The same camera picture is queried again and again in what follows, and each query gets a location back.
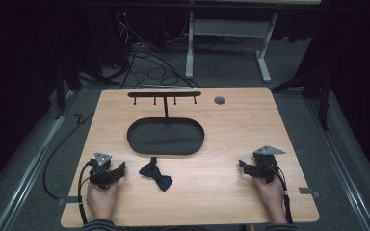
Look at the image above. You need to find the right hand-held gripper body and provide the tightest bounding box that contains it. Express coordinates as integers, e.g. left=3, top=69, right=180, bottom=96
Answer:
left=251, top=145, right=286, bottom=185

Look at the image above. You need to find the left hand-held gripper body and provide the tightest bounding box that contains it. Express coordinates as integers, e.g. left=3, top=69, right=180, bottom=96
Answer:
left=89, top=152, right=114, bottom=190

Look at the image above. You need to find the person's left hand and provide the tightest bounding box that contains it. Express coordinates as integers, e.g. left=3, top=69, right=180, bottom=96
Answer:
left=86, top=180, right=120, bottom=222

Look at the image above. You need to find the person's right hand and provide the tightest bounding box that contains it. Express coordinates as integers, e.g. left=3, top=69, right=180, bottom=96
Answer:
left=252, top=175, right=287, bottom=224

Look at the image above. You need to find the black bow tie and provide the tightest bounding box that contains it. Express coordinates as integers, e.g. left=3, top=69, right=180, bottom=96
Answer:
left=138, top=156, right=174, bottom=193

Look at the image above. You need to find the grey tape strip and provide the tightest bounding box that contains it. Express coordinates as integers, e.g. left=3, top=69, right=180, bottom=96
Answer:
left=57, top=195, right=79, bottom=207
left=298, top=187, right=321, bottom=199

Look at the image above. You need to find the black hook stand with tray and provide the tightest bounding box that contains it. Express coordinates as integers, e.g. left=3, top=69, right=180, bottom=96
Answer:
left=126, top=90, right=206, bottom=157

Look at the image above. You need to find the black tripod stand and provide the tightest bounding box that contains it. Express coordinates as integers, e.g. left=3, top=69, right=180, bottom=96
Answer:
left=53, top=60, right=120, bottom=120
left=271, top=65, right=332, bottom=132

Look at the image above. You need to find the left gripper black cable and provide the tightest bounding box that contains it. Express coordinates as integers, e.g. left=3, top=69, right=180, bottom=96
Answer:
left=77, top=159, right=94, bottom=225

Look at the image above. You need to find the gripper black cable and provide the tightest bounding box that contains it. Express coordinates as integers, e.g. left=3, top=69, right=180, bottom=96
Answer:
left=77, top=159, right=94, bottom=225
left=264, top=162, right=294, bottom=225

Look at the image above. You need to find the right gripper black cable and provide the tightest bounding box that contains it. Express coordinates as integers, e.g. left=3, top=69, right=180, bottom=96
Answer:
left=264, top=162, right=294, bottom=225

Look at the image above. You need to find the long black floor cable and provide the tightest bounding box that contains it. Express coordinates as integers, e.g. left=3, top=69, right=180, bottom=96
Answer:
left=41, top=111, right=95, bottom=200

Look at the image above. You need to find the metal floor rail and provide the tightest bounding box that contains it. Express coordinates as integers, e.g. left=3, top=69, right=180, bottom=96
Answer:
left=0, top=90, right=80, bottom=231
left=304, top=95, right=370, bottom=231

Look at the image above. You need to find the tangle of black floor cables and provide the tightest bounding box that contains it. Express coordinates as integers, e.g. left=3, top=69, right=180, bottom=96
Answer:
left=114, top=13, right=201, bottom=90

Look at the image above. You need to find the white desk frame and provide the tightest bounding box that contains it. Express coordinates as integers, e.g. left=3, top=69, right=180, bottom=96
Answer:
left=184, top=11, right=279, bottom=84

